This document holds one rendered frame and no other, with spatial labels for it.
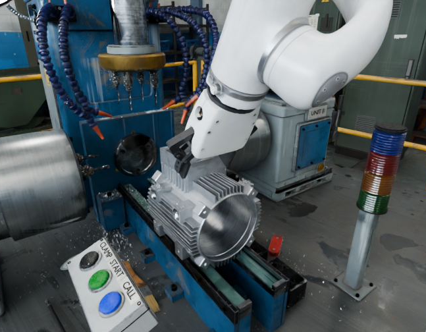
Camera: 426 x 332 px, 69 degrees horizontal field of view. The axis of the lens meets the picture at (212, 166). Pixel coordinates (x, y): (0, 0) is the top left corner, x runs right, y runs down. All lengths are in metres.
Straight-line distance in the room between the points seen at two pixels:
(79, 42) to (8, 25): 5.02
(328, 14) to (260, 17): 3.61
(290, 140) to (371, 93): 2.72
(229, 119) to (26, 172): 0.49
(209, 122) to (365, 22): 0.21
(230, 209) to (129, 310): 0.40
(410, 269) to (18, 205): 0.98
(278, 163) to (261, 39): 0.81
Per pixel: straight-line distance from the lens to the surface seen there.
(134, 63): 0.84
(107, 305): 0.45
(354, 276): 0.87
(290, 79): 0.33
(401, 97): 3.72
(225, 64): 0.39
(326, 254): 0.98
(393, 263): 1.03
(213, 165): 0.67
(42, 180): 0.77
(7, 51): 6.07
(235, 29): 0.37
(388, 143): 0.70
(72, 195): 0.79
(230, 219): 0.76
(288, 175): 1.19
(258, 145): 1.03
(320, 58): 0.33
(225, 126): 0.44
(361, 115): 3.86
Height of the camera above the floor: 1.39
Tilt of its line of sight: 24 degrees down
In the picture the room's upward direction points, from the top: straight up
